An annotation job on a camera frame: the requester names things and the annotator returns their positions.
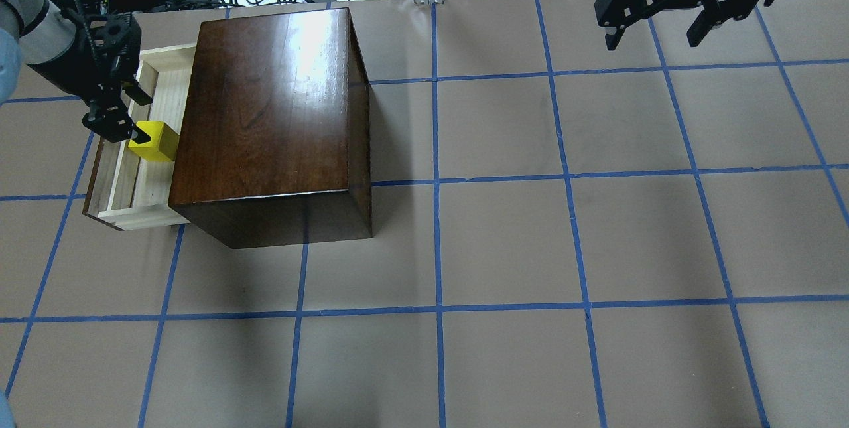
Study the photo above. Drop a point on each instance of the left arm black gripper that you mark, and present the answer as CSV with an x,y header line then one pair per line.
x,y
61,65

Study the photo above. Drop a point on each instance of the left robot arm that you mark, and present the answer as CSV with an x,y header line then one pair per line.
x,y
42,36

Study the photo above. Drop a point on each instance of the light wood drawer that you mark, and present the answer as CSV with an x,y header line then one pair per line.
x,y
126,192

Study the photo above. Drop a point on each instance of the yellow block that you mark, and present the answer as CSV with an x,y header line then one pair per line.
x,y
162,145

